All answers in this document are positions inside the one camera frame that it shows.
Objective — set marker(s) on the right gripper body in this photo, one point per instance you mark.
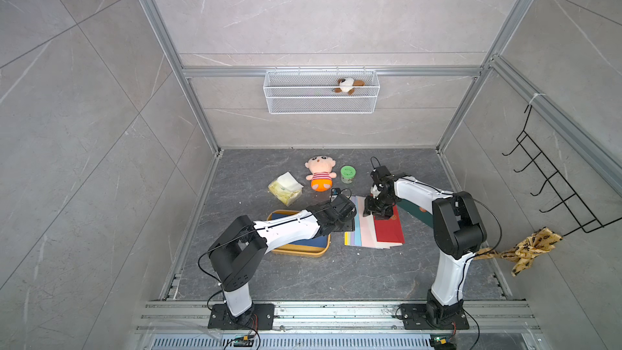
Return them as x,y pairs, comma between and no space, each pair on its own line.
379,206

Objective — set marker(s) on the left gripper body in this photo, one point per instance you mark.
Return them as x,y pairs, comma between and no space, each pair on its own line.
347,224

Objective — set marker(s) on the red envelope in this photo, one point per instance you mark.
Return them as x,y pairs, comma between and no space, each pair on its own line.
389,229

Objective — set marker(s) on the dark green envelope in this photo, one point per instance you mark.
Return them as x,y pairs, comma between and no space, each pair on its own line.
407,208

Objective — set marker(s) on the yellow plastic storage tray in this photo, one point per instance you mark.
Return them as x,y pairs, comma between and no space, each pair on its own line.
303,251

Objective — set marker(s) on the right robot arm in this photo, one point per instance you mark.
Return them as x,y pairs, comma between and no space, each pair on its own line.
458,233

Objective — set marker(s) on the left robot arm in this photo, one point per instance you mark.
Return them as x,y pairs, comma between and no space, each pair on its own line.
235,255

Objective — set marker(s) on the pink envelope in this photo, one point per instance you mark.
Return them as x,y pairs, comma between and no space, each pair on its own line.
368,235

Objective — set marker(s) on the pink plush doll orange pants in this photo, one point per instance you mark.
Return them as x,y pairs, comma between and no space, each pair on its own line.
321,173

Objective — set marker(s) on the small brown white plush dog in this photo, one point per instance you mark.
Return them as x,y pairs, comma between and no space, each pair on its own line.
348,86

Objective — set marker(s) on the yellow patterned cloth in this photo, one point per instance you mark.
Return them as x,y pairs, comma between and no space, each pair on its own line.
525,252

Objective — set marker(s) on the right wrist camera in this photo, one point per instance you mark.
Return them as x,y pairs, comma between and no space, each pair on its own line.
382,177

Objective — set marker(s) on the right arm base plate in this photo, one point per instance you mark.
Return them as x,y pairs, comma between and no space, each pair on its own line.
429,316

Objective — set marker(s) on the white wire mesh basket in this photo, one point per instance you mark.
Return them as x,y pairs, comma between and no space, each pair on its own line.
311,92

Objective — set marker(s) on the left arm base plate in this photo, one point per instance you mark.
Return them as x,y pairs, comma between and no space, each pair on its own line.
243,316

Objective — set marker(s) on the black wall hook rack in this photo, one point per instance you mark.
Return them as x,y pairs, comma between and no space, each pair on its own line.
565,197

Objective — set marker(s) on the aluminium mounting rail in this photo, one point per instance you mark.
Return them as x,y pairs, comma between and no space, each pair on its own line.
336,325

